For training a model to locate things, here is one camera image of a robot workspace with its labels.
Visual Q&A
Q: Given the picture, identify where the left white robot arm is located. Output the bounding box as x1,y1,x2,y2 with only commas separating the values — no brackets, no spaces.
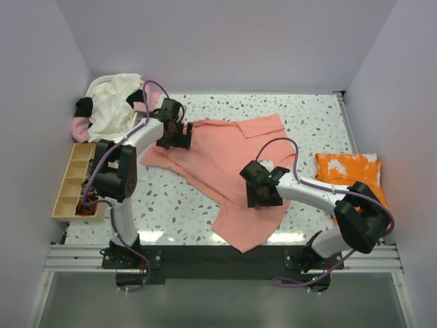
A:
90,98,193,268

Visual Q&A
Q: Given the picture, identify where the black garment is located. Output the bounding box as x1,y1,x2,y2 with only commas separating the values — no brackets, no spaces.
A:
74,97,94,118

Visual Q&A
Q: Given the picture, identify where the folded orange white t-shirt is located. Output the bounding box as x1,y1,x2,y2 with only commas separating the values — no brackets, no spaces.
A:
315,153,386,206

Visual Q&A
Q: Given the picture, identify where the white laundry basket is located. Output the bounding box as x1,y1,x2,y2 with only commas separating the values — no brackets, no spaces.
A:
85,75,113,97

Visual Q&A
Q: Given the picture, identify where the orange black item in tray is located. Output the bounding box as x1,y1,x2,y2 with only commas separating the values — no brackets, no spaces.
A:
75,193,98,217

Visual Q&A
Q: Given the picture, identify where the wooden compartment tray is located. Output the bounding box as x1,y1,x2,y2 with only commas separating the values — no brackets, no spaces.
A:
51,143,104,223

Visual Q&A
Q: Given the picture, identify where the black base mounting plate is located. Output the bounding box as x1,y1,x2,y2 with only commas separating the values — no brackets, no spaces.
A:
100,245,344,287

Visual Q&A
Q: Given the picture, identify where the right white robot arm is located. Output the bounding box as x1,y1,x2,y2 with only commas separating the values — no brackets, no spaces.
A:
142,121,394,269

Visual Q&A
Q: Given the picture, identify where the salmon pink t-shirt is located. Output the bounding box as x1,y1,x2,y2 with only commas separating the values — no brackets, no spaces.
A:
141,114,295,253

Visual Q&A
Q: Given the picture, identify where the cream white garment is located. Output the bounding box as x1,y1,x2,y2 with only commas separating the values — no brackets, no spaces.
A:
88,73,143,143

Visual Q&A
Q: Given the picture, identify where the aluminium frame rail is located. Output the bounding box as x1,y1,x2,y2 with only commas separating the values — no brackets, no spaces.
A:
25,242,110,328

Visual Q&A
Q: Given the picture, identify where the light pink garment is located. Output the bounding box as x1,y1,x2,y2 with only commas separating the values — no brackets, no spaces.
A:
71,117,90,144

